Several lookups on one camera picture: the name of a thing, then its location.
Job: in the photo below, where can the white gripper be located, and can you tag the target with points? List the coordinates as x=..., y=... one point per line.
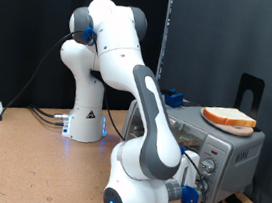
x=189, y=170

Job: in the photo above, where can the black spatula with blue block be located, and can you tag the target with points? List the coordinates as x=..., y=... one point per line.
x=174, y=99

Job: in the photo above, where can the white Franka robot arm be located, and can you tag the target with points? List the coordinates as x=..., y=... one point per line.
x=114, y=61

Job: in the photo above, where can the silver oven temperature knob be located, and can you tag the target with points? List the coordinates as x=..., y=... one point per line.
x=207, y=165

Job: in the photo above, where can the silver toaster oven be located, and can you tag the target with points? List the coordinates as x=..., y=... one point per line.
x=243, y=156

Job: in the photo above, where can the black tape patch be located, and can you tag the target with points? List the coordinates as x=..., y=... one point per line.
x=234, y=201

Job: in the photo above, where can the round pinkish wooden plate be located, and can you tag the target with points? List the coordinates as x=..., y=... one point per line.
x=236, y=130

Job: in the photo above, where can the black metal bookend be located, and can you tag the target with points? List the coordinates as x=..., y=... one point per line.
x=242, y=82

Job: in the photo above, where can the vertical metal pole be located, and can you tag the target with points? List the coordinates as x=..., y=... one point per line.
x=167, y=18

